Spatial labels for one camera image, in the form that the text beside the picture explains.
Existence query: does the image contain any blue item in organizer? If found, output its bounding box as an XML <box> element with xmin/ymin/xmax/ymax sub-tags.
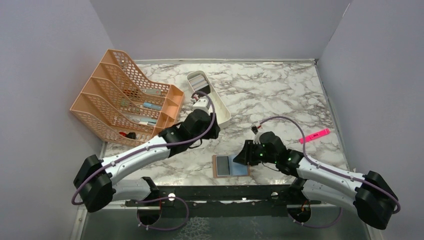
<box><xmin>142</xmin><ymin>102</ymin><xmax>162</xmax><ymax>111</ymax></box>

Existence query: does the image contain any brown leather card holder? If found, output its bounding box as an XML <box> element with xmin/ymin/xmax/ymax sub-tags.
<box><xmin>212</xmin><ymin>154</ymin><xmax>251</xmax><ymax>179</ymax></box>

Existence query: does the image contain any orange mesh file organizer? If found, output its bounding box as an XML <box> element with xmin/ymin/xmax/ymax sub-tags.
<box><xmin>70</xmin><ymin>49</ymin><xmax>185</xmax><ymax>147</ymax></box>

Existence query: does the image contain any black mounting rail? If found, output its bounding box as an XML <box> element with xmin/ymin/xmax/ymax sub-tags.
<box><xmin>124</xmin><ymin>184</ymin><xmax>307</xmax><ymax>218</ymax></box>

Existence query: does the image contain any white oblong plastic tray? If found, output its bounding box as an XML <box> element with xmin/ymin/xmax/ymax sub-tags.
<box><xmin>186</xmin><ymin>70</ymin><xmax>232</xmax><ymax>129</ymax></box>

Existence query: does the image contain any stack of credit cards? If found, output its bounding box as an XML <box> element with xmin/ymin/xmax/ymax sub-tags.
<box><xmin>188</xmin><ymin>74</ymin><xmax>211</xmax><ymax>94</ymax></box>

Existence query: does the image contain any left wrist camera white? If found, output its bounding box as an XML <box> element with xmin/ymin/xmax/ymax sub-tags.
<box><xmin>191</xmin><ymin>93</ymin><xmax>212</xmax><ymax>114</ymax></box>

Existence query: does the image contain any pink highlighter marker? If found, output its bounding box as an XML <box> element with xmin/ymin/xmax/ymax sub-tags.
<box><xmin>299</xmin><ymin>128</ymin><xmax>331</xmax><ymax>144</ymax></box>

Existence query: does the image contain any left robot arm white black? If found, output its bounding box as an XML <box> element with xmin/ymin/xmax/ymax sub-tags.
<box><xmin>71</xmin><ymin>109</ymin><xmax>220</xmax><ymax>213</ymax></box>

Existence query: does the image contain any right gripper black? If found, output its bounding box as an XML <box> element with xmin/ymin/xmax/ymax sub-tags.
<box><xmin>233</xmin><ymin>139</ymin><xmax>278</xmax><ymax>166</ymax></box>

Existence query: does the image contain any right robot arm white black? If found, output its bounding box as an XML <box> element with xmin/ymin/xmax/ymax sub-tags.
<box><xmin>233</xmin><ymin>131</ymin><xmax>399</xmax><ymax>230</ymax></box>

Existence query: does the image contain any red black item in organizer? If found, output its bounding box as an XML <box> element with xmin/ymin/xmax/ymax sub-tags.
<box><xmin>119</xmin><ymin>131</ymin><xmax>137</xmax><ymax>140</ymax></box>

